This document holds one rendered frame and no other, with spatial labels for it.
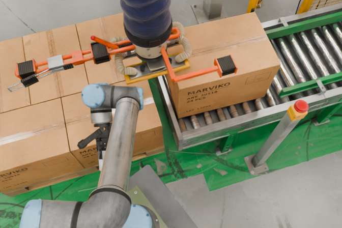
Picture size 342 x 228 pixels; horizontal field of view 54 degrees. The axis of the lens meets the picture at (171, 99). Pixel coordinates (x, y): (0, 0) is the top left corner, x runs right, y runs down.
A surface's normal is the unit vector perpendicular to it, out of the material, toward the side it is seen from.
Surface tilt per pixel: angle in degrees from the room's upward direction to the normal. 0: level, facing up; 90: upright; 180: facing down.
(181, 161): 0
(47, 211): 22
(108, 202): 27
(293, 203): 0
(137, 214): 9
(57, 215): 16
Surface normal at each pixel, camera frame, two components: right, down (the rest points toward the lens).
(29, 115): -0.01, -0.45
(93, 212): 0.22, -0.68
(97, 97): -0.05, -0.02
